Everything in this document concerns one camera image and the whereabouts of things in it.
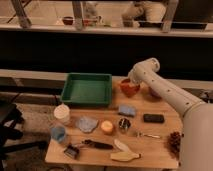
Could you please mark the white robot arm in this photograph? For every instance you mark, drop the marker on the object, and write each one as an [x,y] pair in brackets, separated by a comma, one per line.
[196,149]

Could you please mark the red bowl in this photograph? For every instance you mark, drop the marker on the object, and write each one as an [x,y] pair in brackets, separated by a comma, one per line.
[128,88]

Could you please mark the yellow orange pepper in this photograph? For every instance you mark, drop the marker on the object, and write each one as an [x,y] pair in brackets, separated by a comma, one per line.
[107,127]

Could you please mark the purple bowl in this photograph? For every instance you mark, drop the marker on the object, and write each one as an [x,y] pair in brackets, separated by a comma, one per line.
[153,93]

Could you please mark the green plastic tray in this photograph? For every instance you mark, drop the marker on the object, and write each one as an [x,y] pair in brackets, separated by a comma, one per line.
[87,89]

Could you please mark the blue sponge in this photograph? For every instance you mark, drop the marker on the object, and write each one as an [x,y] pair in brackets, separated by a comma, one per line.
[126,110]

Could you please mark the small metal cup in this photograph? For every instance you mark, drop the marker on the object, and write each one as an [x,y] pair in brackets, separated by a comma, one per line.
[124,125]

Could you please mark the grey blue cloth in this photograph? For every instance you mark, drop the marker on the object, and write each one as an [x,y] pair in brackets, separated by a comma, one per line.
[86,124]

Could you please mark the white lidded cup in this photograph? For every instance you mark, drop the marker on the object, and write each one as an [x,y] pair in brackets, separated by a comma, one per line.
[62,114]

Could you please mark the black rectangular block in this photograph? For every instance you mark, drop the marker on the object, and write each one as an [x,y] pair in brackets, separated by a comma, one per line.
[153,118]

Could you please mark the white spatula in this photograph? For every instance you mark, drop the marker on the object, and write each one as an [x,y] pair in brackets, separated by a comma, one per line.
[121,145]

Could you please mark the metal spoon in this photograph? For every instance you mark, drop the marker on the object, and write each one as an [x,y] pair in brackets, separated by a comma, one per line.
[140,134]

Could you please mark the blue plastic cup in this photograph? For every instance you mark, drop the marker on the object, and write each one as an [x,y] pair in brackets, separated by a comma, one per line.
[58,134]

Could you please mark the small black box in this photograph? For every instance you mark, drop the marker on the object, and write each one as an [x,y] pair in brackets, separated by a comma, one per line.
[72,152]

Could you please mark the dark red grape bunch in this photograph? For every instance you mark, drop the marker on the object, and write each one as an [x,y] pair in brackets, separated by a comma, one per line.
[173,142]

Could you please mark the black office chair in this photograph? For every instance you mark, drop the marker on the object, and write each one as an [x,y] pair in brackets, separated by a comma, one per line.
[10,116]

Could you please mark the dark handled brush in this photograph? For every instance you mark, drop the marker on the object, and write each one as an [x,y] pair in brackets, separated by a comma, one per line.
[98,145]

